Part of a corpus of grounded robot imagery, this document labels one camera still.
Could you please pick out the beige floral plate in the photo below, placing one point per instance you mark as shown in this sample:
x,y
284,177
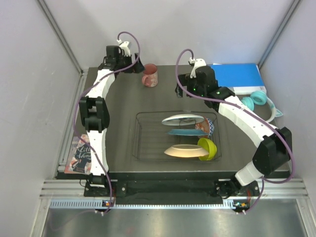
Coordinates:
x,y
186,151

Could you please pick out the teal cat-ear headphones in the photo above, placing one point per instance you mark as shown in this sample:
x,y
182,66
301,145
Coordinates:
x,y
260,98

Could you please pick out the black wire dish rack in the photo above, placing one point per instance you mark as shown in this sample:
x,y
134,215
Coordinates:
x,y
152,138

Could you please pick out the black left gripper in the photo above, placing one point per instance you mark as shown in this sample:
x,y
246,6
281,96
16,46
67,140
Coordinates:
x,y
138,68

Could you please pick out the red blue patterned bowl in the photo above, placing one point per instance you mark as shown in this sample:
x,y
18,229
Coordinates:
x,y
206,126

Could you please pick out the teal scalloped plate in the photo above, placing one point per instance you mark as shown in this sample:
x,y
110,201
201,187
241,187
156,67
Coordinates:
x,y
187,132

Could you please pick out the white watermelon plate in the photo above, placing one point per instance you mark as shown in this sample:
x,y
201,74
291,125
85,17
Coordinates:
x,y
182,120

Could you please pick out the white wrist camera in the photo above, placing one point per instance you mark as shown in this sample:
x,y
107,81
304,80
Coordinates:
x,y
196,63
124,46

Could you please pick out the lime green bowl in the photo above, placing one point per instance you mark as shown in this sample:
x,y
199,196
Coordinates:
x,y
209,146

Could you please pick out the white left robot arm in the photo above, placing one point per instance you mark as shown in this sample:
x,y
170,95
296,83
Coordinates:
x,y
95,116

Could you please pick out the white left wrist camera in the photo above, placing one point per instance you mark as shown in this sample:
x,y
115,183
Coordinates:
x,y
124,46

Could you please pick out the Little Women book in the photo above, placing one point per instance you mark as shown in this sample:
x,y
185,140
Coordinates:
x,y
79,158

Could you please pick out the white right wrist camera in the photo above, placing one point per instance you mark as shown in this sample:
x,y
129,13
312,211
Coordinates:
x,y
196,63

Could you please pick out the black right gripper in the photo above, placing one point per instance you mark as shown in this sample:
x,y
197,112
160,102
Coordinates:
x,y
186,81

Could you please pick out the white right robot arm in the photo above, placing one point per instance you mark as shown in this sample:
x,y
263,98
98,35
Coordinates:
x,y
274,146

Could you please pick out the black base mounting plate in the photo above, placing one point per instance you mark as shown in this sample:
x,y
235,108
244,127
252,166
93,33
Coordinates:
x,y
211,188

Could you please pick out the pink mug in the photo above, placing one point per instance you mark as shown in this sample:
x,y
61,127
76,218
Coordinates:
x,y
150,75

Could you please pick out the blue clip file folder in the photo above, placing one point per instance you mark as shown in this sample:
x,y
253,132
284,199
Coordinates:
x,y
242,79

